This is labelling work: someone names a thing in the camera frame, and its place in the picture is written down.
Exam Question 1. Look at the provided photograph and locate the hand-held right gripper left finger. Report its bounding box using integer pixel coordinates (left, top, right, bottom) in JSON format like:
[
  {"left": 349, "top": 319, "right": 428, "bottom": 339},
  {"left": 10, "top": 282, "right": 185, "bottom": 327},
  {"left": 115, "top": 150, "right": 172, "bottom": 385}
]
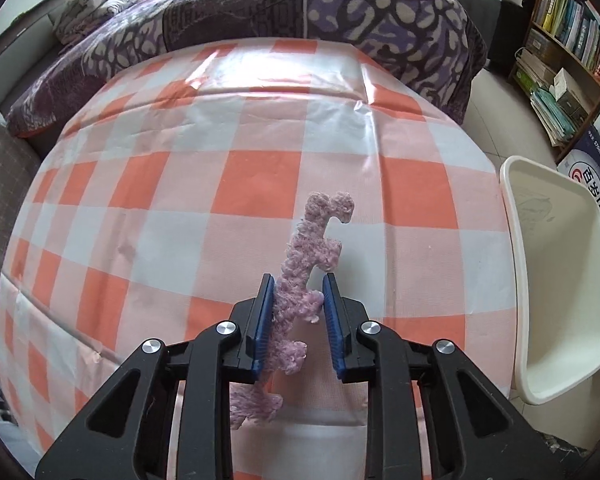
[{"left": 34, "top": 273, "right": 276, "bottom": 480}]

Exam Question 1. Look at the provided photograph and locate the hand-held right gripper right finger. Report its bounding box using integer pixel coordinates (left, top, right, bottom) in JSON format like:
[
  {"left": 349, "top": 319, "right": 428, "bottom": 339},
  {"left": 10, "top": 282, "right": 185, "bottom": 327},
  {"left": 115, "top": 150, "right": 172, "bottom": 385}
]
[{"left": 321, "top": 272, "right": 556, "bottom": 480}]

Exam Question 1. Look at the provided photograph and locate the purple fuzzy yarn piece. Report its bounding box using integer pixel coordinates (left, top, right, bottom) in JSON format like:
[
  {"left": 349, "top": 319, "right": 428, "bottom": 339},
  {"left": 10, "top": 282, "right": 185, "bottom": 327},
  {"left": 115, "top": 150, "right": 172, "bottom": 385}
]
[{"left": 229, "top": 191, "right": 355, "bottom": 432}]

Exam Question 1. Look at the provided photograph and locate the white plastic bin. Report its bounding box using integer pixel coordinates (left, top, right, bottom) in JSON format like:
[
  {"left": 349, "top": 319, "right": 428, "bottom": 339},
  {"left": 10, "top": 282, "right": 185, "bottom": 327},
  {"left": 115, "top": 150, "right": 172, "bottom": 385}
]
[{"left": 499, "top": 156, "right": 600, "bottom": 406}]

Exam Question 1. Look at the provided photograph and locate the orange white checked tablecloth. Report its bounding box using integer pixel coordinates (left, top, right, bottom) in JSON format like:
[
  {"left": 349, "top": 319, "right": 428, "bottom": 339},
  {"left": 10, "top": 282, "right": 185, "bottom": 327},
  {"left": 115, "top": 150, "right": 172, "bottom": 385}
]
[{"left": 0, "top": 39, "right": 513, "bottom": 480}]

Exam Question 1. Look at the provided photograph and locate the grey checked cushion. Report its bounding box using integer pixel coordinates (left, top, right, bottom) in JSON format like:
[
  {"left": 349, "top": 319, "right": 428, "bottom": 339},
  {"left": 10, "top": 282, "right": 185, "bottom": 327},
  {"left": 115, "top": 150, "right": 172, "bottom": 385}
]
[{"left": 0, "top": 105, "right": 43, "bottom": 281}]

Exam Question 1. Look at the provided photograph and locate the stack of lying books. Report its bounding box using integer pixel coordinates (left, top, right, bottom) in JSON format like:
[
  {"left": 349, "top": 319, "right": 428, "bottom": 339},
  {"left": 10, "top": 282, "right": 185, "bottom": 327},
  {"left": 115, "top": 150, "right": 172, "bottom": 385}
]
[{"left": 510, "top": 47, "right": 593, "bottom": 148}]

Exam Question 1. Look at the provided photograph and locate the white tissue box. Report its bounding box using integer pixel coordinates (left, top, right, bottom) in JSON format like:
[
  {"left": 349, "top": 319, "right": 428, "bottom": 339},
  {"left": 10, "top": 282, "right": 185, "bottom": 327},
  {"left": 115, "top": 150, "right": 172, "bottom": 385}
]
[{"left": 550, "top": 67, "right": 588, "bottom": 121}]

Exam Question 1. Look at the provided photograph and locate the dark bed headboard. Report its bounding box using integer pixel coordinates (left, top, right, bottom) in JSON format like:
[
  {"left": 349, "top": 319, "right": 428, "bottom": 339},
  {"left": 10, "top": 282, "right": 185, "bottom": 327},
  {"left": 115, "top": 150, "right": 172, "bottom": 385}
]
[{"left": 0, "top": 0, "right": 66, "bottom": 111}]

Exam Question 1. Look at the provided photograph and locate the wooden bookshelf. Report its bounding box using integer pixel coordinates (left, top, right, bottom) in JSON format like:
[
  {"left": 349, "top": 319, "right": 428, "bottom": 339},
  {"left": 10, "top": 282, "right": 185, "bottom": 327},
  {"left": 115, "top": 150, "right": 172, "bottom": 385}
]
[{"left": 510, "top": 0, "right": 600, "bottom": 161}]

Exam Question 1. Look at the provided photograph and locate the row of upright books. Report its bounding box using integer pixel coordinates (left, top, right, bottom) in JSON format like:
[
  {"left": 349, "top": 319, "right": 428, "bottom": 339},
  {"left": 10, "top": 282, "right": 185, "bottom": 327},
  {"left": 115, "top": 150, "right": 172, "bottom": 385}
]
[{"left": 540, "top": 0, "right": 600, "bottom": 81}]

